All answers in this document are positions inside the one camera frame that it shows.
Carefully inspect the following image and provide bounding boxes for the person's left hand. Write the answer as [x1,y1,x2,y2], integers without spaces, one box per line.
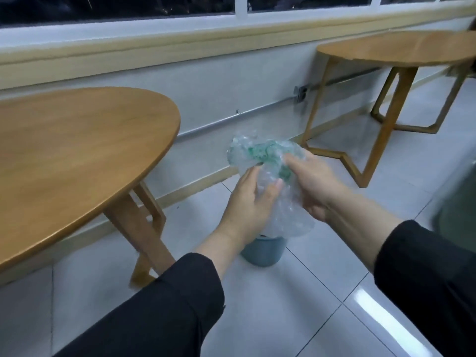
[216,166,285,250]

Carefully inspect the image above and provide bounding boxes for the person's right hand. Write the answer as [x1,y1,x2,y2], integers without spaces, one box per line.
[284,152,351,222]

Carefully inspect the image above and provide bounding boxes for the clear plastic bag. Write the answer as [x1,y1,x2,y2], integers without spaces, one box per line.
[227,135,316,239]

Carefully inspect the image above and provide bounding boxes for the person's left forearm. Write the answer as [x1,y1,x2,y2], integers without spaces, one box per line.
[56,230,246,357]

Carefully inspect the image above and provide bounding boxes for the grey waste bin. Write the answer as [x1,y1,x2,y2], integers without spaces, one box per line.
[240,234,288,268]

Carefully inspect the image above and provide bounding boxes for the round wooden side table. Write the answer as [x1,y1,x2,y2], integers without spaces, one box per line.
[299,30,476,189]

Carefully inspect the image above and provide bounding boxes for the grey wall conduit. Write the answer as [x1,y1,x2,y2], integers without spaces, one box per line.
[177,66,384,140]

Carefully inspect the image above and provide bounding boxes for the wooden table leg frame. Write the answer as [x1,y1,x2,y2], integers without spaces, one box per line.
[104,182,177,289]

